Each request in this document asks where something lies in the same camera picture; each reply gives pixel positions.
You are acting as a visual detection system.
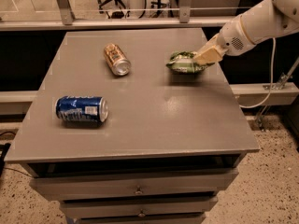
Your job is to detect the blue soda can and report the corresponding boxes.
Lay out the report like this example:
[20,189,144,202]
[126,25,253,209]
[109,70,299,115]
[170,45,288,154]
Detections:
[55,96,108,123]

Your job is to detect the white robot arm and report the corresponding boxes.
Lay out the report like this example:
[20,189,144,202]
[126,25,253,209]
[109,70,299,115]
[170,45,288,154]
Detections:
[193,0,299,65]

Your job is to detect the black cable on floor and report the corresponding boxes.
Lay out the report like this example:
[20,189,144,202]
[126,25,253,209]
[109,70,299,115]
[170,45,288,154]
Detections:
[0,131,32,177]

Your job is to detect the gold soda can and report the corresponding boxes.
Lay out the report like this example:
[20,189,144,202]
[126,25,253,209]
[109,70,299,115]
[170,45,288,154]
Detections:
[104,43,131,76]

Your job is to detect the grey drawer cabinet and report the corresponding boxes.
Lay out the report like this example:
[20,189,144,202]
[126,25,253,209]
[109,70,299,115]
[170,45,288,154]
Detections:
[7,28,258,224]

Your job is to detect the grey drawer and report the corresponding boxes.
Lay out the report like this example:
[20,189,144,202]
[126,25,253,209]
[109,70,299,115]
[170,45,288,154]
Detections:
[30,168,238,201]
[60,196,218,218]

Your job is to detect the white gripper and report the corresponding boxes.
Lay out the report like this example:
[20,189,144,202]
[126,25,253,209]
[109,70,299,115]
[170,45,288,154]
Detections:
[193,15,257,65]

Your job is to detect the top grey drawer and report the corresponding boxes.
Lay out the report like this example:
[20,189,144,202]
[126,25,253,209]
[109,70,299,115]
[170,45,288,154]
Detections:
[30,168,238,201]

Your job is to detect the green jalapeno chip bag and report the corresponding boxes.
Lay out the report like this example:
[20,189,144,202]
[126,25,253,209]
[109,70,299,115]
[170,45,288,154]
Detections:
[165,51,211,74]

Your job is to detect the metal railing frame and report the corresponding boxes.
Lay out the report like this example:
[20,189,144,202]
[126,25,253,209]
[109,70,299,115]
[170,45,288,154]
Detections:
[0,0,299,33]

